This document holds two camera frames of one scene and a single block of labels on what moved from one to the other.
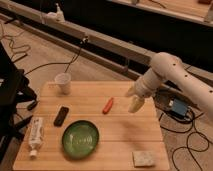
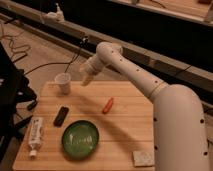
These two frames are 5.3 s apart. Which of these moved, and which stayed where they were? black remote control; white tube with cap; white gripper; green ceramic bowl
Moved: white gripper
Stayed: white tube with cap; black remote control; green ceramic bowl
